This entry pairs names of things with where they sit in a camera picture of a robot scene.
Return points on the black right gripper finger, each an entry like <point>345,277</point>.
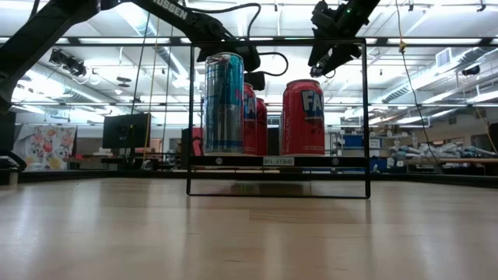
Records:
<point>336,58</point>
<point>320,52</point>

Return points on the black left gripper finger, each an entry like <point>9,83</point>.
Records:
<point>254,81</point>

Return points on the tall blue silver can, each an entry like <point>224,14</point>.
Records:
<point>223,109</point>

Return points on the red Fanta soda can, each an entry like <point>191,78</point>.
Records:
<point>261,132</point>
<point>303,132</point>
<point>250,128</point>

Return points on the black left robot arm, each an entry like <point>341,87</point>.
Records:
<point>39,39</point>

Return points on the black metal wood-board shelf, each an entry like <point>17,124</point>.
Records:
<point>241,161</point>

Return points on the red panel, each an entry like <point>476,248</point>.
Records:
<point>197,140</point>

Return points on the blue storage bin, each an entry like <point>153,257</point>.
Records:
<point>352,141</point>

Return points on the black monitor on stand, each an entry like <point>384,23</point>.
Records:
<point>126,130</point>

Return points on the cluttered wooden workbench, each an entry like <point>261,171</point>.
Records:
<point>447,160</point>

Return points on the floral patterned cloth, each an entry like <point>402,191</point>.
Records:
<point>46,148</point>

